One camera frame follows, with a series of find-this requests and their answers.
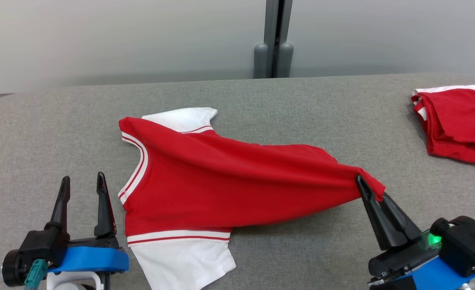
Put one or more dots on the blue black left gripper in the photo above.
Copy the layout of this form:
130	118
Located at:
92	257

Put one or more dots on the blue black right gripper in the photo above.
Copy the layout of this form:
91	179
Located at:
422	274

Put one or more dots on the red shorts with white stripe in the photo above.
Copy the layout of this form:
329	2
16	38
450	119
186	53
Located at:
459	121

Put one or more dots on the red jersey with white sleeves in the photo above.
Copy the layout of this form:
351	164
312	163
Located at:
205	181

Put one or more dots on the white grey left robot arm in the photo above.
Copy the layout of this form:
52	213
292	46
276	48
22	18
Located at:
72	282

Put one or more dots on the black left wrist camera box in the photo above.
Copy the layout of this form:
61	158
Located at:
40	243

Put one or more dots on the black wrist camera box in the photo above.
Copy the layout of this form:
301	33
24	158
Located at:
40	243
467	241

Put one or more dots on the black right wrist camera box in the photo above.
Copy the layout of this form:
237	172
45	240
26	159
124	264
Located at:
467	241

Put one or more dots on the grey partition post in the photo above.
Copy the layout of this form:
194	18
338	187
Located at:
273	36

